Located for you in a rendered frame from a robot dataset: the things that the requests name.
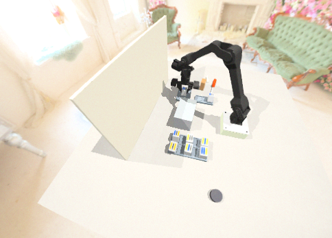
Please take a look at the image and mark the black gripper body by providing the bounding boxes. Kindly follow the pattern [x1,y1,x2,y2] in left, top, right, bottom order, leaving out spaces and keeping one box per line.
[171,75,200,89]

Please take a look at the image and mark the beige flat panel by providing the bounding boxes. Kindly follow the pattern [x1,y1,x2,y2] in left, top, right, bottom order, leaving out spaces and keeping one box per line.
[69,16,168,160]

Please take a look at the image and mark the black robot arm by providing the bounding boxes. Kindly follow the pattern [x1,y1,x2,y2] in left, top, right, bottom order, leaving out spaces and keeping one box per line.
[171,40,251,126]

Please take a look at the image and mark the orange rectangular block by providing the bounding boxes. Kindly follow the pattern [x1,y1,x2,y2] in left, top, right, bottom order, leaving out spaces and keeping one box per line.
[200,78,206,90]

